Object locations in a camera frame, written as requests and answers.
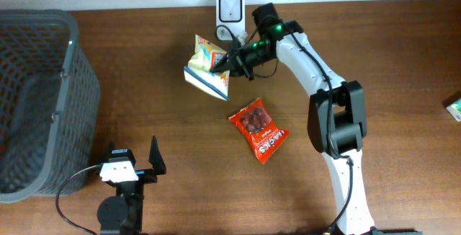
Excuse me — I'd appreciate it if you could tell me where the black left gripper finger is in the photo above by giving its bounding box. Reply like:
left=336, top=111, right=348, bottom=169
left=102, top=141, right=115, bottom=163
left=148, top=136, right=166, bottom=174

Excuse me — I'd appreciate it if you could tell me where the beige snack chip bag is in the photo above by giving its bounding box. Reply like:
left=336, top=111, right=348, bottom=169
left=184, top=35, right=230, bottom=101

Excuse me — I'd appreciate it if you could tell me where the red Hacks candy bag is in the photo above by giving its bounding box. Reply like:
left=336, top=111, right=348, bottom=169
left=228, top=97, right=290, bottom=164

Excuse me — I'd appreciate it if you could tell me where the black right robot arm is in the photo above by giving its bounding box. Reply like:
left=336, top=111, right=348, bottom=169
left=211, top=3, right=377, bottom=234

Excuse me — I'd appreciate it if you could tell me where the white barcode scanner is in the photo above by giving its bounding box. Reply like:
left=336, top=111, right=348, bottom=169
left=215, top=0, right=246, bottom=41

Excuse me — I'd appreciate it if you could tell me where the grey plastic mesh basket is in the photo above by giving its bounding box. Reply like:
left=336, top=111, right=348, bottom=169
left=1, top=9, right=101, bottom=203

